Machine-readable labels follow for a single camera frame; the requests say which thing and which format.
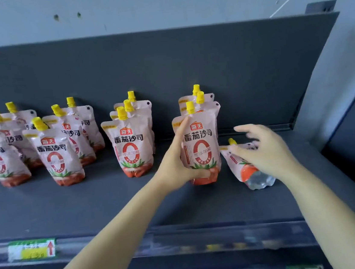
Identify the person's right hand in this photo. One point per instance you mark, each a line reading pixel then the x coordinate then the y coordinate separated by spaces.
pixel 270 153

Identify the person's left hand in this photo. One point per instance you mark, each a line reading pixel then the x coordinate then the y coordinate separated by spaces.
pixel 175 168

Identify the dark blue shelf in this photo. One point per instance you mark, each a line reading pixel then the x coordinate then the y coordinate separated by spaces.
pixel 221 69

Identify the person's right forearm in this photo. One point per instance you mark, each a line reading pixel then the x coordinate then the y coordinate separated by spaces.
pixel 336 216

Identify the person's left forearm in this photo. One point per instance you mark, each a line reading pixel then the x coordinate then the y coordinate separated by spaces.
pixel 108 251

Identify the row of yellow lid jars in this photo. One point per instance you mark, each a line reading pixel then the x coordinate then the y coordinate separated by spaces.
pixel 211 248

